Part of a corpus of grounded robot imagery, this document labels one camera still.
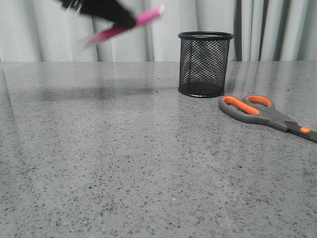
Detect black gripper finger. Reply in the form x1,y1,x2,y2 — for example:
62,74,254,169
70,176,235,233
58,0,135,25

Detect pink marker pen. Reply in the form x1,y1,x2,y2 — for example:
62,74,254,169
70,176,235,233
85,5,165,47

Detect grey orange scissors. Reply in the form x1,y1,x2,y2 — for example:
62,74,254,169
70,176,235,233
218,95,317,142

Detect black mesh pen holder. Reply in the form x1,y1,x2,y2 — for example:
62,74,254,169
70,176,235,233
178,31,233,98

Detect grey curtain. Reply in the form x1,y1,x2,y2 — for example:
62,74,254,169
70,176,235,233
0,0,317,61

